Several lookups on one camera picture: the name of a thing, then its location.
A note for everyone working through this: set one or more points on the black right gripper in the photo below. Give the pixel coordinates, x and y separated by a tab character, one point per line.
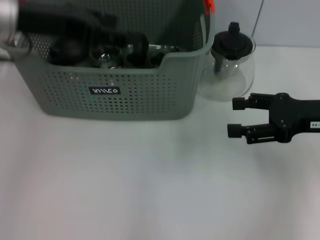
292	117

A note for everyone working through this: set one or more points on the black clay teapot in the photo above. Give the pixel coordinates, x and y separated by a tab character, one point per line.
67	51

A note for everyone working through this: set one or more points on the grey-green perforated storage bin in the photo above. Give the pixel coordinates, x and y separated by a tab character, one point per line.
150	100

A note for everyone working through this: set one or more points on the glass teapot with black lid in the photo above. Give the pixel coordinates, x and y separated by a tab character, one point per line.
232	42

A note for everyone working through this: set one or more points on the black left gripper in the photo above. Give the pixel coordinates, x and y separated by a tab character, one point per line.
57	20

